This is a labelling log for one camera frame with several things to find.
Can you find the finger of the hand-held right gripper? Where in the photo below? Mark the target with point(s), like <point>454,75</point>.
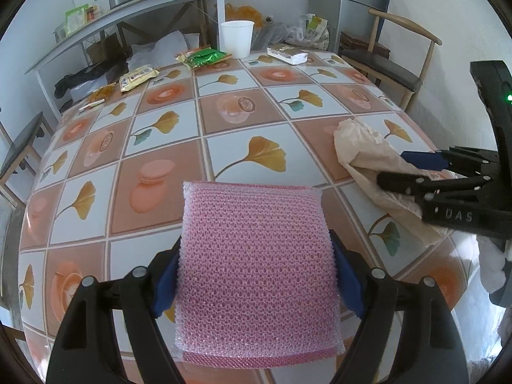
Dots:
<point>400,182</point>
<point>424,159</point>

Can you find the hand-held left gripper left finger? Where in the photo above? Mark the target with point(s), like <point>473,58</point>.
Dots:
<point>166,284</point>

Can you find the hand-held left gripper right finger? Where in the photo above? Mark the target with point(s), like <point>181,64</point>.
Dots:
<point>348,284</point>

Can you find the brown paper bag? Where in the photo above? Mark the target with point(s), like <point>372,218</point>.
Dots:
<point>368,148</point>

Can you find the pink mesh sponge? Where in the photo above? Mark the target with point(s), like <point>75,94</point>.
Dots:
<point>256,272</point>

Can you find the person's right hand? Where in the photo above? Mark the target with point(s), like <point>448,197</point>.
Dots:
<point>490,264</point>

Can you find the wooden chair black seat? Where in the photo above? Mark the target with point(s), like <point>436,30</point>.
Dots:
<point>380,66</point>

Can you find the dark wooden box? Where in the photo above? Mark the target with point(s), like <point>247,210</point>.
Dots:
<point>360,42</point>

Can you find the patterned tablecloth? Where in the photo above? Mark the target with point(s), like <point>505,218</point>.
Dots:
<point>240,128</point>

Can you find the white plastic bag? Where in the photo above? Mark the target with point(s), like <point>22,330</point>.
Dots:
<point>316,28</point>

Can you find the small white pack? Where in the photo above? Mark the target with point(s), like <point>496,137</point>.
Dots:
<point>288,54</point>

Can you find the white stick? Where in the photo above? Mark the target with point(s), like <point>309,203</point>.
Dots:
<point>92,105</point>

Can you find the grey plastic bag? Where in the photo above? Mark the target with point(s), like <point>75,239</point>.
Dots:
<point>270,34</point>

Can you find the wooden chair dark seat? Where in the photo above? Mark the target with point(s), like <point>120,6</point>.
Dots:
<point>24,136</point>

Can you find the yellow snack packet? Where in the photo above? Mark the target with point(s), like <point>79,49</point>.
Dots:
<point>136,78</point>

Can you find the white paper cup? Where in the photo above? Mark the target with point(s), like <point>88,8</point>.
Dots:
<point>237,40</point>

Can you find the black cloth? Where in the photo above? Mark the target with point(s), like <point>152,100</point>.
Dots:
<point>80,78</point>

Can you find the green snack packet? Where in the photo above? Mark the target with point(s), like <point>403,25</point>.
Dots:
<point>204,58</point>

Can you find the yellow plastic bag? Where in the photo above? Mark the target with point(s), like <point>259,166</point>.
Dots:
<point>244,11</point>

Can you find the white plastic sheet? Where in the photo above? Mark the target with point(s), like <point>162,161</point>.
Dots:
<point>160,48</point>

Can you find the brown cardboard box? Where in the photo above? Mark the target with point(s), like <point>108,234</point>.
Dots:
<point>104,48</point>

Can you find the grey side table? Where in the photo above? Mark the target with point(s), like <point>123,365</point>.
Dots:
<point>140,8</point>

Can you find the green food packet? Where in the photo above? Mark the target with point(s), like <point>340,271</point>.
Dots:
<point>76,18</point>

